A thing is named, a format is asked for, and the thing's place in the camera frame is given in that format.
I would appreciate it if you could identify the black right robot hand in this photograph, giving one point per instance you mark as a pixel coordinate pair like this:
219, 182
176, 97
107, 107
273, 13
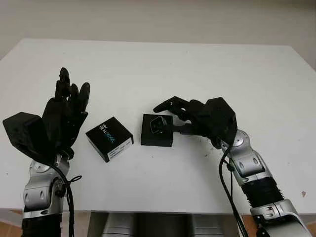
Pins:
195, 111

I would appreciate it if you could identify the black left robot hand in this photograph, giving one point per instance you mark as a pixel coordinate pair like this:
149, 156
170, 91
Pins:
58, 116

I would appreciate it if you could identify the small silver depth camera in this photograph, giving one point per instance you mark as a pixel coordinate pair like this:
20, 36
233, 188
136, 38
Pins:
156, 124

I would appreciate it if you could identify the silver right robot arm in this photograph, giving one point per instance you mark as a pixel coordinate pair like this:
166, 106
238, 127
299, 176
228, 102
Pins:
254, 168

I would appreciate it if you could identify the black RealSense box lid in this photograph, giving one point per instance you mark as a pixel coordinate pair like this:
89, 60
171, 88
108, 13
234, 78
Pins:
106, 134

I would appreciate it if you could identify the black box base with foam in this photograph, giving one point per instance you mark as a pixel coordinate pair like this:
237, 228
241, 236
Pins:
148, 140

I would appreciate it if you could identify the grey and black robot torso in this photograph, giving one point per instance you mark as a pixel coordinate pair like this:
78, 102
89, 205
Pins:
160, 225

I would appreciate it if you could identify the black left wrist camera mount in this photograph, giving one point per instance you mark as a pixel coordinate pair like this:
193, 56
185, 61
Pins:
22, 130

